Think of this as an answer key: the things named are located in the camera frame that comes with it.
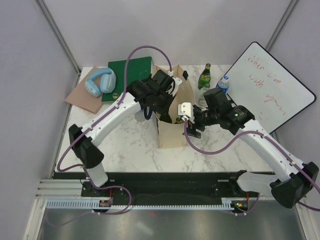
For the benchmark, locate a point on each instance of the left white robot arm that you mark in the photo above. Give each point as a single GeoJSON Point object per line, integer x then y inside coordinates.
{"type": "Point", "coordinates": [86, 139]}

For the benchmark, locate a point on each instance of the white cable duct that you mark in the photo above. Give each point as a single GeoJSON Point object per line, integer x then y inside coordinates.
{"type": "Point", "coordinates": [100, 205]}

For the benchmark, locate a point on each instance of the light blue headphones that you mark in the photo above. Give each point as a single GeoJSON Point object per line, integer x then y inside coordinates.
{"type": "Point", "coordinates": [101, 81]}

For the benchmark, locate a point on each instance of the beige canvas tote bag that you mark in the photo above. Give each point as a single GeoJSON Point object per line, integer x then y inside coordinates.
{"type": "Point", "coordinates": [170, 135]}

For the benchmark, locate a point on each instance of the clear green-capped bottle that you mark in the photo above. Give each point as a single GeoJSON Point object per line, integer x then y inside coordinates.
{"type": "Point", "coordinates": [201, 99]}

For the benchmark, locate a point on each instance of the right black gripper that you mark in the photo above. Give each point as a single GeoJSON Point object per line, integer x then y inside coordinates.
{"type": "Point", "coordinates": [191, 129]}

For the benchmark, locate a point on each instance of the pink brown notebook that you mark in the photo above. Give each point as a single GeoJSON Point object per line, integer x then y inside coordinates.
{"type": "Point", "coordinates": [81, 98]}

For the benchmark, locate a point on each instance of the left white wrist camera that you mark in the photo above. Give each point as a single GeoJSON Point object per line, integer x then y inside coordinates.
{"type": "Point", "coordinates": [175, 84]}

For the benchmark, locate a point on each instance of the green ring binder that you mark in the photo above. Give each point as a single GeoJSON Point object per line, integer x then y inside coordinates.
{"type": "Point", "coordinates": [138, 69]}

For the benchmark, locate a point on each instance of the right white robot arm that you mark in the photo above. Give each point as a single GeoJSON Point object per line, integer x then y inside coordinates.
{"type": "Point", "coordinates": [292, 178]}

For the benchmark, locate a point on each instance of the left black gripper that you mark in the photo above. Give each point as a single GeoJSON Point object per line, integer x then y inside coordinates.
{"type": "Point", "coordinates": [170, 99]}

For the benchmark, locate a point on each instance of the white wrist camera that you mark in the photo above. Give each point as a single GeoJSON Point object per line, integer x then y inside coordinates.
{"type": "Point", "coordinates": [186, 111]}
{"type": "Point", "coordinates": [175, 84]}

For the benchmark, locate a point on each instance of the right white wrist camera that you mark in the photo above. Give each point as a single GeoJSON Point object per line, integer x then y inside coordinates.
{"type": "Point", "coordinates": [186, 111]}

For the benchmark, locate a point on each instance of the green Perrier glass bottle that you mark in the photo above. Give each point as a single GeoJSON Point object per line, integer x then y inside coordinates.
{"type": "Point", "coordinates": [205, 76]}

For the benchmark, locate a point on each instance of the white whiteboard black frame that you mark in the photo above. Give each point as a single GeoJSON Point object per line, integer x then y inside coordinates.
{"type": "Point", "coordinates": [259, 82]}

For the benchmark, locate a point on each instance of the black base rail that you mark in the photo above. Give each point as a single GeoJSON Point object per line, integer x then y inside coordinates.
{"type": "Point", "coordinates": [163, 186]}

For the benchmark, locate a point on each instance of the blue-capped water bottle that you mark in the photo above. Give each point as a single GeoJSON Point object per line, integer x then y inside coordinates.
{"type": "Point", "coordinates": [223, 84]}
{"type": "Point", "coordinates": [139, 116]}

